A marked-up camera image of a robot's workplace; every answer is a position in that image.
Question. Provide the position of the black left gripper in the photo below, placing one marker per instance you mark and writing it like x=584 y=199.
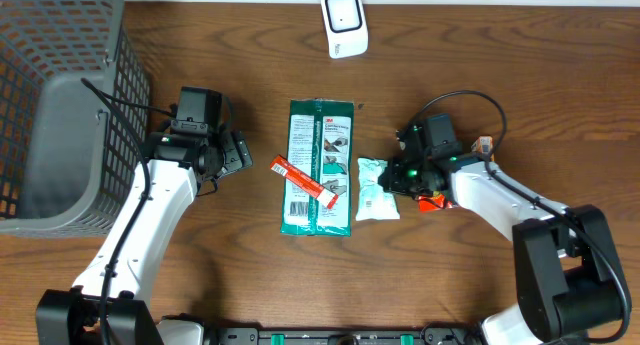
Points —
x=235 y=152

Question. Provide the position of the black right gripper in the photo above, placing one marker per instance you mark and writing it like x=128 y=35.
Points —
x=392 y=178

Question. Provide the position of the red snack bag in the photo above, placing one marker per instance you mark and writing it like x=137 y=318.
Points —
x=435 y=203

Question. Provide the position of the white green wipes pack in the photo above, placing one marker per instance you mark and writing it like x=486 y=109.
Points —
x=374 y=203

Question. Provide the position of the red Nescafe coffee sachet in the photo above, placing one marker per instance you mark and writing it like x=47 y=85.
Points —
x=311 y=187

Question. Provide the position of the small orange carton box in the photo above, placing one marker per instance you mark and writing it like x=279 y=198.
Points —
x=483 y=145

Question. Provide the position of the green gloves package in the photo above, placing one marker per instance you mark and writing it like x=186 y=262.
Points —
x=319 y=144

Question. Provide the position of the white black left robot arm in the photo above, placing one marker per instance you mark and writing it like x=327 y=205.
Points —
x=109 y=301

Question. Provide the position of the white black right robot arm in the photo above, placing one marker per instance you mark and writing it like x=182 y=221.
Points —
x=569 y=278

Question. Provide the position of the white barcode scanner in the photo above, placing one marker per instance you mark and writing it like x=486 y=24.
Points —
x=346 y=27

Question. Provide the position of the grey plastic mesh basket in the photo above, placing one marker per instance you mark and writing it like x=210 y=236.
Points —
x=74 y=100

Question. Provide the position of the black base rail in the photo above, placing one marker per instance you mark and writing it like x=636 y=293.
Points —
x=320 y=336

